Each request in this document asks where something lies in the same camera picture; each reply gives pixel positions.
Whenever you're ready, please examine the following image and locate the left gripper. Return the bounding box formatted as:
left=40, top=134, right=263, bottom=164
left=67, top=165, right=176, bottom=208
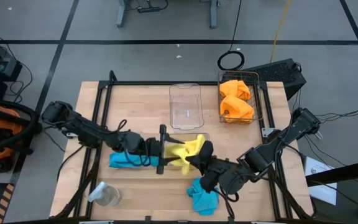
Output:
left=147, top=124, right=186, bottom=175

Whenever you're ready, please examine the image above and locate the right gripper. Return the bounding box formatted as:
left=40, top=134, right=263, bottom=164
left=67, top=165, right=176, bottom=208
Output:
left=185, top=140, right=227, bottom=194

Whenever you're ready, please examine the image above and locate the blue microfiber towel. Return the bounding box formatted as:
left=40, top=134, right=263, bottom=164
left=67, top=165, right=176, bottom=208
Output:
left=186, top=177, right=220, bottom=217
left=109, top=151, right=161, bottom=170

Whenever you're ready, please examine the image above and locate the orange microfiber towel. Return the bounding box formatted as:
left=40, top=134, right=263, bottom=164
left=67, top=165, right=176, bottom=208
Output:
left=219, top=79, right=252, bottom=101
left=219, top=95, right=255, bottom=124

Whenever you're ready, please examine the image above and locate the clear plastic bin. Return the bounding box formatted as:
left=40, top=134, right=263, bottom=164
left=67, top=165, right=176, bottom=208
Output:
left=168, top=83, right=205, bottom=131
left=161, top=133, right=214, bottom=170

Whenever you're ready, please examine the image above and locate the black computer tower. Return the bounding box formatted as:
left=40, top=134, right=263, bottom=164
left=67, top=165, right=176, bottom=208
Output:
left=242, top=58, right=307, bottom=101

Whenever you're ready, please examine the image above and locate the white paper sheet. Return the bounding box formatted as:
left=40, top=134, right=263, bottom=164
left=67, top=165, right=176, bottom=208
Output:
left=304, top=156, right=338, bottom=206

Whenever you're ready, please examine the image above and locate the black power strip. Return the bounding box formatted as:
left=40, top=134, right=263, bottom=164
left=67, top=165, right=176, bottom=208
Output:
left=137, top=6, right=161, bottom=14

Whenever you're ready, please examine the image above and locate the grey desk leg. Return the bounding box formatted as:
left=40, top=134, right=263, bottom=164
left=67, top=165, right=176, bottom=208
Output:
left=116, top=0, right=129, bottom=29
left=209, top=0, right=220, bottom=29

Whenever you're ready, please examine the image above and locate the black beam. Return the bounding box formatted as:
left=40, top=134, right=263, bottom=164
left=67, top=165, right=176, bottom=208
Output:
left=305, top=157, right=358, bottom=187

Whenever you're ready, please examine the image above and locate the black metal table frame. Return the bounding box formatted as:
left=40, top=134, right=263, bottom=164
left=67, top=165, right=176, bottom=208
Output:
left=53, top=70, right=318, bottom=222

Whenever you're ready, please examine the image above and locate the wire mesh basket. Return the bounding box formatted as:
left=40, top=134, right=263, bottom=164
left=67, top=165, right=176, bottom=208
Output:
left=217, top=70, right=264, bottom=125

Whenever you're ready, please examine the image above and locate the black coiled cable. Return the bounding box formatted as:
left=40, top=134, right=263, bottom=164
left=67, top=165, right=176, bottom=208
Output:
left=217, top=0, right=246, bottom=72

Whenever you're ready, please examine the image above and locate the yellow cable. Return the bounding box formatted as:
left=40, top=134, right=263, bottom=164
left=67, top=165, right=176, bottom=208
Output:
left=269, top=0, right=293, bottom=63

